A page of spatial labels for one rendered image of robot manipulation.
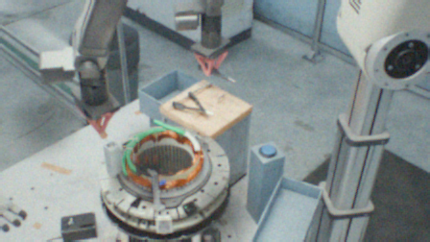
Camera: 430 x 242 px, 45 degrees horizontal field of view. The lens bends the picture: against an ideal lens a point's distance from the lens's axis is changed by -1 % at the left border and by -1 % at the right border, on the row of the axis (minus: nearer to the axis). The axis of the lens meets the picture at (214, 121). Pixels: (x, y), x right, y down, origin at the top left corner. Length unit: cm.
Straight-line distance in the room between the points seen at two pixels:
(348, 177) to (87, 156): 89
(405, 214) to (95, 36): 216
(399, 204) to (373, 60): 181
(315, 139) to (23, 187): 185
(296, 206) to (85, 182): 73
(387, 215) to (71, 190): 164
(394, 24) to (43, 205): 115
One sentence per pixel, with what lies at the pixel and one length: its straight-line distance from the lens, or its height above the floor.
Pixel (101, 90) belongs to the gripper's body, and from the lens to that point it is 108.
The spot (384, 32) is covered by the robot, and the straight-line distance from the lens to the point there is 107.
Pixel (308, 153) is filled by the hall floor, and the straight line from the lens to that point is 302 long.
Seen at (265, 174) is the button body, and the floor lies 99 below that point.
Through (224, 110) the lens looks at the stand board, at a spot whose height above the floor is 107.
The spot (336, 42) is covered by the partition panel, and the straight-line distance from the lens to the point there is 370.
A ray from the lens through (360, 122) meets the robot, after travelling 128.
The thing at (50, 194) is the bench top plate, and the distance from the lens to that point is 172.
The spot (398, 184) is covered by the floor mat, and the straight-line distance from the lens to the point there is 295.
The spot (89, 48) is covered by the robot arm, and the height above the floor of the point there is 152.
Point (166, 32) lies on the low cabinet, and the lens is 399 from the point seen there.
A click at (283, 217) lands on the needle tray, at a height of 102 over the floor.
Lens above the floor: 199
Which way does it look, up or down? 39 degrees down
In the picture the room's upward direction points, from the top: 1 degrees clockwise
